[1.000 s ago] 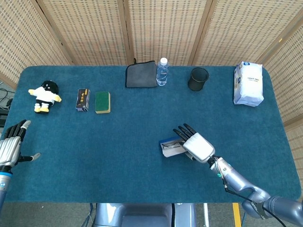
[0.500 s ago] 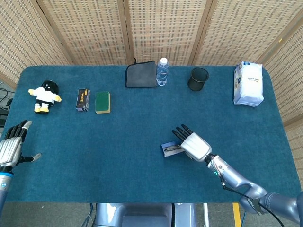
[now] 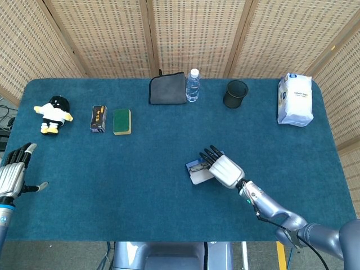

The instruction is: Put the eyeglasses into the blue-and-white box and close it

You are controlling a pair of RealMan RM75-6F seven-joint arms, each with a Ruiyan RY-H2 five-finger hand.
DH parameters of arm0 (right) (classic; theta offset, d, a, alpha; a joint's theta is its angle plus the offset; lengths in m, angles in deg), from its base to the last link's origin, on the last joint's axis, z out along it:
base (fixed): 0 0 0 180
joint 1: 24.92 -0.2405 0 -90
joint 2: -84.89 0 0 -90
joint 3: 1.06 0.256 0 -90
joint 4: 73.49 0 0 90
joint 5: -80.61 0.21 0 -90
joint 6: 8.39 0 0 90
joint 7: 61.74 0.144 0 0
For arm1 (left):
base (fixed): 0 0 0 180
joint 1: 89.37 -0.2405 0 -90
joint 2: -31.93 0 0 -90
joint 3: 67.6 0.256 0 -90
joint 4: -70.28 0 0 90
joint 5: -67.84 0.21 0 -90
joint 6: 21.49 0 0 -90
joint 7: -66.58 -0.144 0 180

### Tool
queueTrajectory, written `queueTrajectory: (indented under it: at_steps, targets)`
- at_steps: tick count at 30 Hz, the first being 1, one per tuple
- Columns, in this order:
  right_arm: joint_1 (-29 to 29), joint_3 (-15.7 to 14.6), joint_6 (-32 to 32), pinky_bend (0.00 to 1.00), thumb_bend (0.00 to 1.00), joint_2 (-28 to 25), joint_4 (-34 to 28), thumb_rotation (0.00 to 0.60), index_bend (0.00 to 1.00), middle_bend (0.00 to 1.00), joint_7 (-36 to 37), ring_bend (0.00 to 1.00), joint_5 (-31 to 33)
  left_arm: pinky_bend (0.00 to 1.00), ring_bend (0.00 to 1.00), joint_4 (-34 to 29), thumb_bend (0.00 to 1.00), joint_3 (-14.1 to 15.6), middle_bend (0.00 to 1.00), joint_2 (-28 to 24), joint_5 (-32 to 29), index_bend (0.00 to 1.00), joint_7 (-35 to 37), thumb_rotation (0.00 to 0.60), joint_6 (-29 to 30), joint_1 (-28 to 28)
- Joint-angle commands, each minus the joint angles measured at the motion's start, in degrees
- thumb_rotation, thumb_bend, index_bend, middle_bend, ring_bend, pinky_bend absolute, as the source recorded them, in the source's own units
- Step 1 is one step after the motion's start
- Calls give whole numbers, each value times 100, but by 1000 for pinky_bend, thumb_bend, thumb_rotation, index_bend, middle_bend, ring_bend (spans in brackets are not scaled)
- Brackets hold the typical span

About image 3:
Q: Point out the white metal table leg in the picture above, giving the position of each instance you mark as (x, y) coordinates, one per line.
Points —
(244, 256)

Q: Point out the folded grey cloth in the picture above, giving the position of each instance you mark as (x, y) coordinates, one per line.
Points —
(167, 90)

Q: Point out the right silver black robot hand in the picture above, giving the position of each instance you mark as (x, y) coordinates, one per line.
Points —
(226, 170)

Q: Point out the woven bamboo folding screen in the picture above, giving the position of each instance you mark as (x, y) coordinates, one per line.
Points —
(197, 33)

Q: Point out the blue glasses case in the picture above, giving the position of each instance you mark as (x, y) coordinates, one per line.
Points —
(201, 177)

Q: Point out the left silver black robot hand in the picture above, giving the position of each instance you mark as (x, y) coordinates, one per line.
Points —
(11, 177)

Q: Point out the black eyeglasses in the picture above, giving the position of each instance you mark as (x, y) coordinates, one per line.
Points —
(197, 168)

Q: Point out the green yellow sponge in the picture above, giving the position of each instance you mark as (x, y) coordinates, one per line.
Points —
(121, 121)

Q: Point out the small dark printed box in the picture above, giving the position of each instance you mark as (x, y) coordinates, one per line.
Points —
(98, 119)

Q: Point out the black mesh pen cup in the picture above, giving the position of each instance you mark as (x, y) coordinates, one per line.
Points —
(234, 97)

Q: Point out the clear plastic water bottle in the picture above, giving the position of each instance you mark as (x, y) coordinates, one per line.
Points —
(193, 87)

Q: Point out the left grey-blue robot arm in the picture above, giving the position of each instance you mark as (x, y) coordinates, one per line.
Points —
(5, 216)

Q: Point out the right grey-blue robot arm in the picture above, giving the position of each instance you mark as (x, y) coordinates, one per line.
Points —
(270, 204)

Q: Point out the white tissue pack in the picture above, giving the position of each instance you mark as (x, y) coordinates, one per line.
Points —
(295, 104)

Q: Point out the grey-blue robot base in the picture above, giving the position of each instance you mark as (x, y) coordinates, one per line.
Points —
(168, 256)

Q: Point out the blue felt table mat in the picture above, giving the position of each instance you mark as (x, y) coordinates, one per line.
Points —
(112, 182)

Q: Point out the black white penguin plush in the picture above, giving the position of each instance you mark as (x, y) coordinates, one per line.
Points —
(52, 112)

